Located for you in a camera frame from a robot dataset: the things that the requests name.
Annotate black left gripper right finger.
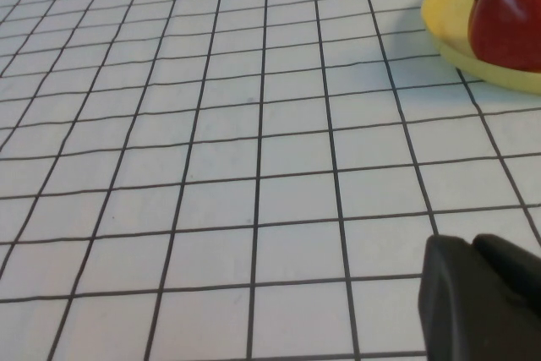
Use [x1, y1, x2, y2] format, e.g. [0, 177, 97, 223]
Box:
[472, 232, 541, 308]

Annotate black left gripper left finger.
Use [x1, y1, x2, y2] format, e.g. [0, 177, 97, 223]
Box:
[417, 233, 541, 361]

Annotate red apple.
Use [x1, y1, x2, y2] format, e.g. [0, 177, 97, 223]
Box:
[459, 0, 541, 73]

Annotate yellow round plate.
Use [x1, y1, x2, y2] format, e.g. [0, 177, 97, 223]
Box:
[421, 0, 541, 96]

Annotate white grid tablecloth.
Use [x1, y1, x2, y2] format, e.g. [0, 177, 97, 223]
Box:
[0, 0, 541, 361]

